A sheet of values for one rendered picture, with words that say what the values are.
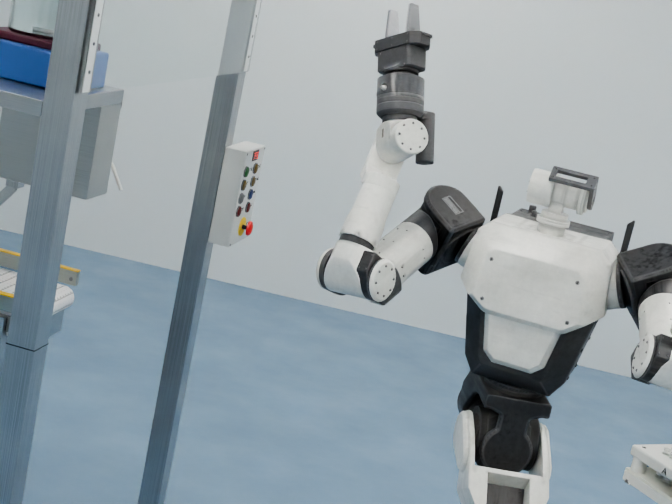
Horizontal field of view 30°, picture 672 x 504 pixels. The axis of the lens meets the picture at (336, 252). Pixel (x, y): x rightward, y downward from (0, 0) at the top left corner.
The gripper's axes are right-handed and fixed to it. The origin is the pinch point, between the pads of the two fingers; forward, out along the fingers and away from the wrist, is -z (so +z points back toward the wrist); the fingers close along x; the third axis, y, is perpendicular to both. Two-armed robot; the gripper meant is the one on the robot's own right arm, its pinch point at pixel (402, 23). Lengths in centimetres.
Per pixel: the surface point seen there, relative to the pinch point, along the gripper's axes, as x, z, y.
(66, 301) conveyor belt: -77, 50, 22
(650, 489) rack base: 30, 84, -36
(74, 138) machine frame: -42, 24, 43
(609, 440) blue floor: -149, 73, -280
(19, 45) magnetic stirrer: -57, 4, 48
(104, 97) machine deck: -58, 10, 28
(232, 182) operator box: -96, 12, -36
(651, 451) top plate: 29, 77, -38
